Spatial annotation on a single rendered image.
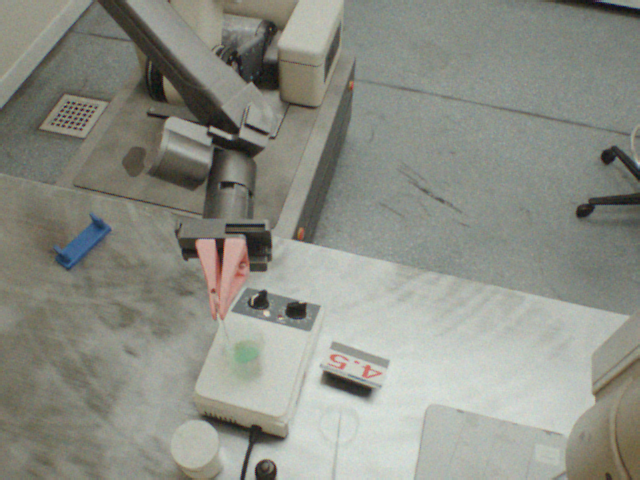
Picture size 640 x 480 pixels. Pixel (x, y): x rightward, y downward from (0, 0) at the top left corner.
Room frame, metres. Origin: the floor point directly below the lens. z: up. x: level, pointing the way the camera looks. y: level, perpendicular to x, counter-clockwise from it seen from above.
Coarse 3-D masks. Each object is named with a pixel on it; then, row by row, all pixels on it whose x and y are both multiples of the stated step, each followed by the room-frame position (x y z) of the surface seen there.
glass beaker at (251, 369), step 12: (240, 324) 0.30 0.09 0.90; (252, 324) 0.30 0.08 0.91; (240, 336) 0.30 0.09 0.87; (252, 336) 0.30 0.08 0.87; (264, 336) 0.28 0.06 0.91; (264, 348) 0.27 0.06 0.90; (228, 360) 0.26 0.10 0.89; (240, 360) 0.25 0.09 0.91; (252, 360) 0.25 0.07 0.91; (264, 360) 0.27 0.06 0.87; (240, 372) 0.25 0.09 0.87; (252, 372) 0.25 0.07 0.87; (264, 372) 0.26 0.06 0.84
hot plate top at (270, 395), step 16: (224, 320) 0.34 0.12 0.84; (240, 320) 0.34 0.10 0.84; (256, 320) 0.34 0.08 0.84; (272, 336) 0.32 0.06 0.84; (288, 336) 0.32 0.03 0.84; (304, 336) 0.32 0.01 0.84; (208, 352) 0.29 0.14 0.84; (272, 352) 0.29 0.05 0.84; (288, 352) 0.29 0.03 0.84; (208, 368) 0.27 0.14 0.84; (224, 368) 0.27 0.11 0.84; (272, 368) 0.27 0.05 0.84; (288, 368) 0.27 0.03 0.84; (208, 384) 0.25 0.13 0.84; (224, 384) 0.25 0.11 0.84; (240, 384) 0.25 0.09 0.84; (256, 384) 0.25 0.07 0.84; (272, 384) 0.25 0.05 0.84; (288, 384) 0.25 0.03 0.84; (224, 400) 0.23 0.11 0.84; (240, 400) 0.23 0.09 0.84; (256, 400) 0.23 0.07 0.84; (272, 400) 0.23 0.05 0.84; (288, 400) 0.23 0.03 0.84; (272, 416) 0.21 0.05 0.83
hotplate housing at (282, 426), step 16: (320, 320) 0.36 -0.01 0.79; (304, 352) 0.30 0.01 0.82; (304, 368) 0.28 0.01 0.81; (208, 400) 0.23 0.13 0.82; (224, 416) 0.22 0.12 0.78; (240, 416) 0.22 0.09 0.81; (256, 416) 0.21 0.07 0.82; (288, 416) 0.22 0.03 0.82; (256, 432) 0.20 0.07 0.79; (272, 432) 0.21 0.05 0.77; (288, 432) 0.21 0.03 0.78
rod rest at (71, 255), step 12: (96, 216) 0.54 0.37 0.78; (96, 228) 0.53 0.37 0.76; (108, 228) 0.54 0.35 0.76; (84, 240) 0.51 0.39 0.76; (96, 240) 0.51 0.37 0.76; (60, 252) 0.47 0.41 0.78; (72, 252) 0.49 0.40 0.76; (84, 252) 0.49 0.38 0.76; (60, 264) 0.47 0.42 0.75; (72, 264) 0.46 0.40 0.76
